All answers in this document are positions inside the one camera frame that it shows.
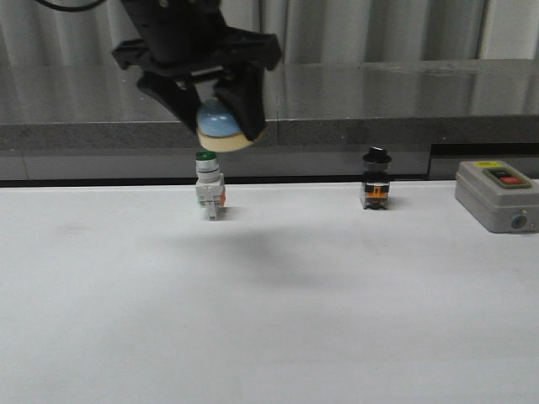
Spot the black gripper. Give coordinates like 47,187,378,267
112,0,281,141

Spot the blue cream call bell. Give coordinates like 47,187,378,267
196,98,265,152

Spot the grey stone counter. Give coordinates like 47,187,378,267
1,60,538,181

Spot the grey curtain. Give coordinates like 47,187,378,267
1,0,538,66

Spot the grey push button box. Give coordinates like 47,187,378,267
455,160,538,233

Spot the green push button switch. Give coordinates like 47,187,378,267
195,151,226,220

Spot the black cable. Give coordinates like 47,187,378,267
35,0,106,12

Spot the black selector knob switch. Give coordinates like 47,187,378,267
360,146,392,210

